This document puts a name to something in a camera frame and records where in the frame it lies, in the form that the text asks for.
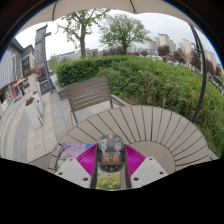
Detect white flower planter box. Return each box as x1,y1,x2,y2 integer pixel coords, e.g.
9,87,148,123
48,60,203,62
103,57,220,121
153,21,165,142
24,68,43,98
24,96,44,131

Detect brown slatted outdoor chair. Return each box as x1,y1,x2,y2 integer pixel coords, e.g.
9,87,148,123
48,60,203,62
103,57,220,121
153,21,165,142
63,75,131,126

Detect beige parasol canopy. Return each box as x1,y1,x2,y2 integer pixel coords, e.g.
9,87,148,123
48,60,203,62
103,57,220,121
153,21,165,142
19,0,204,33

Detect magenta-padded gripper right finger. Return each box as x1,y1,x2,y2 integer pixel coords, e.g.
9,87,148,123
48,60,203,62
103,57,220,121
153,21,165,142
122,143,169,190

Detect round leafy tree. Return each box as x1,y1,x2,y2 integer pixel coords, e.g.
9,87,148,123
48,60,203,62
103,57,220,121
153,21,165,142
99,13,153,56

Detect dark curved parasol pole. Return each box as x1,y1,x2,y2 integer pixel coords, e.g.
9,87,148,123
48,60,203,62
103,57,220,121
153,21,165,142
189,24,208,124

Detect distant apartment buildings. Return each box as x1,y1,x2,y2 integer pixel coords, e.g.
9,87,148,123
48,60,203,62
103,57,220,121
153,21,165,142
49,32,224,88

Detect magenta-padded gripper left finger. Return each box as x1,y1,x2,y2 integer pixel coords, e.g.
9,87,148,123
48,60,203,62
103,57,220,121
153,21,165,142
54,143,100,190

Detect grey sign pillar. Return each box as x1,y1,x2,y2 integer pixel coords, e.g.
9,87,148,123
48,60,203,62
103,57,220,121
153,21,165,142
34,24,54,96

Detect green trimmed hedge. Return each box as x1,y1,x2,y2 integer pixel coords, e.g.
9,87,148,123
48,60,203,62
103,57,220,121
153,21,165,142
54,54,224,158

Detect tall bare-trunk tree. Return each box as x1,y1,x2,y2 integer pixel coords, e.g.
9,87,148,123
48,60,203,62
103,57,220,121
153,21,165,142
56,8,111,60

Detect grey transparent computer mouse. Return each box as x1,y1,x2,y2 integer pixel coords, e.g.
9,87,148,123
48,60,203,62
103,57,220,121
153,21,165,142
95,133,127,174

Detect flower print mouse pad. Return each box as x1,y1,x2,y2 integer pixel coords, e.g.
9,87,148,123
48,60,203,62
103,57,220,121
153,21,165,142
54,141,122,191

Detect grey shopfront building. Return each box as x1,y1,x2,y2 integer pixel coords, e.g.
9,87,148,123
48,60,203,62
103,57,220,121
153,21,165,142
0,38,36,113

